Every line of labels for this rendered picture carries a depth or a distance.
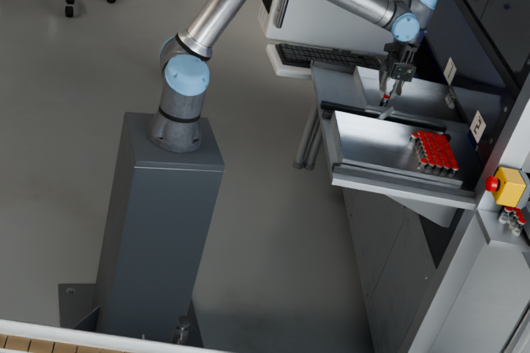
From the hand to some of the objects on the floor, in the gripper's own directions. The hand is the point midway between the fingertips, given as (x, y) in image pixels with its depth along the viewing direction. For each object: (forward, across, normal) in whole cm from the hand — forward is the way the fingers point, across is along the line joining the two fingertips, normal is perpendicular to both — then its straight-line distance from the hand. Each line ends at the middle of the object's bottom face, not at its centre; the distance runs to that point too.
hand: (386, 94), depth 244 cm
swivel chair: (+94, -137, +238) cm, 290 cm away
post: (+94, +22, -42) cm, 106 cm away
